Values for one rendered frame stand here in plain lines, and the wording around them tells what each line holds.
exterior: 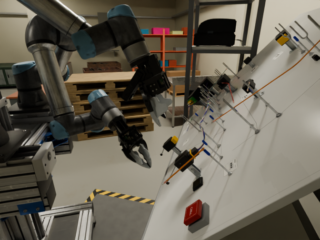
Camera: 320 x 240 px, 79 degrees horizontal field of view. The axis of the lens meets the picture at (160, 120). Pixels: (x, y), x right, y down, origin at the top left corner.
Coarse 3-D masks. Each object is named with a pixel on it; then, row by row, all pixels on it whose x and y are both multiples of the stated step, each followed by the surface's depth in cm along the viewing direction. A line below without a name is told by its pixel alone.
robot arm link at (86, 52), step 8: (104, 24) 54; (80, 32) 53; (88, 32) 53; (96, 32) 53; (104, 32) 53; (112, 32) 54; (72, 40) 53; (80, 40) 52; (88, 40) 53; (96, 40) 53; (104, 40) 54; (112, 40) 55; (80, 48) 53; (88, 48) 53; (96, 48) 54; (104, 48) 55; (112, 48) 57; (80, 56) 55; (88, 56) 55
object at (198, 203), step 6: (192, 204) 50; (198, 204) 48; (186, 210) 50; (192, 210) 48; (198, 210) 46; (186, 216) 48; (192, 216) 46; (198, 216) 45; (186, 222) 47; (192, 222) 48
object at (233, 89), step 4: (224, 76) 106; (220, 80) 106; (224, 80) 108; (228, 80) 105; (220, 84) 108; (224, 84) 107; (228, 84) 109; (228, 88) 109; (232, 88) 108; (232, 92) 109
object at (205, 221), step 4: (204, 204) 49; (204, 208) 48; (208, 208) 49; (204, 212) 47; (208, 212) 47; (204, 216) 46; (208, 216) 46; (196, 220) 47; (200, 220) 45; (204, 220) 45; (208, 220) 45; (192, 224) 47; (196, 224) 46; (200, 224) 45; (204, 224) 45; (188, 228) 47; (192, 228) 46; (196, 228) 46; (200, 228) 46; (192, 232) 47
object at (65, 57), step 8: (80, 16) 81; (56, 32) 74; (56, 40) 76; (64, 40) 78; (56, 48) 89; (64, 48) 85; (72, 48) 86; (56, 56) 94; (64, 56) 93; (64, 64) 101; (64, 72) 111; (64, 80) 117
